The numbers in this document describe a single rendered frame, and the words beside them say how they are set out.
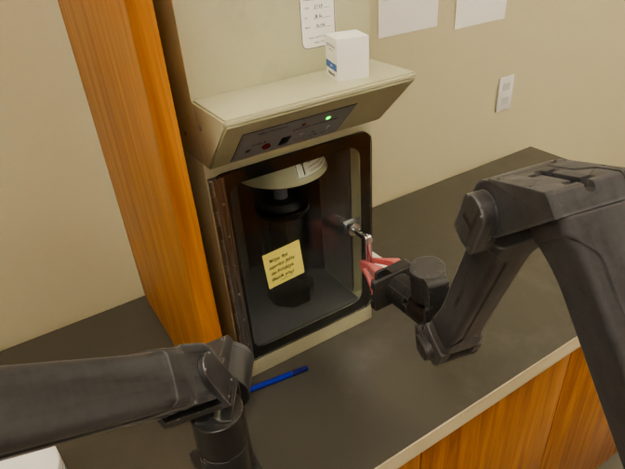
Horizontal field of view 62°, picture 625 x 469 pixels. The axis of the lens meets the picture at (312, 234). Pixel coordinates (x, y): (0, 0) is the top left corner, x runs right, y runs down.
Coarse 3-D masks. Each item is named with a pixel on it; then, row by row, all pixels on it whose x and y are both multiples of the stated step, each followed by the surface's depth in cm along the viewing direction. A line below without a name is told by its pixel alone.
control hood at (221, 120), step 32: (384, 64) 84; (224, 96) 75; (256, 96) 74; (288, 96) 73; (320, 96) 72; (352, 96) 75; (384, 96) 81; (224, 128) 67; (256, 128) 71; (224, 160) 76
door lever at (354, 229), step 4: (352, 224) 100; (356, 224) 100; (352, 228) 100; (356, 228) 100; (352, 232) 100; (356, 232) 99; (360, 232) 99; (360, 236) 99; (364, 236) 97; (368, 236) 97; (364, 240) 97; (368, 240) 97; (372, 240) 97; (364, 244) 98; (368, 244) 98; (364, 248) 98; (368, 248) 98; (364, 252) 99; (368, 252) 99; (364, 256) 99; (368, 256) 99; (364, 260) 100; (368, 260) 100; (368, 272) 101
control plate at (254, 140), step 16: (336, 112) 78; (272, 128) 73; (288, 128) 76; (304, 128) 79; (320, 128) 82; (336, 128) 85; (240, 144) 73; (256, 144) 76; (272, 144) 79; (288, 144) 82
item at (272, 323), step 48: (336, 144) 90; (240, 192) 84; (288, 192) 89; (336, 192) 95; (240, 240) 88; (288, 240) 93; (336, 240) 100; (288, 288) 99; (336, 288) 106; (288, 336) 104
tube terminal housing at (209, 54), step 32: (160, 0) 71; (192, 0) 69; (224, 0) 71; (256, 0) 73; (288, 0) 76; (352, 0) 81; (160, 32) 75; (192, 32) 70; (224, 32) 73; (256, 32) 75; (288, 32) 78; (192, 64) 72; (224, 64) 75; (256, 64) 77; (288, 64) 80; (320, 64) 83; (192, 96) 74; (192, 128) 78; (352, 128) 92; (192, 160) 84; (256, 160) 84; (224, 288) 93; (224, 320) 101; (352, 320) 115; (288, 352) 108
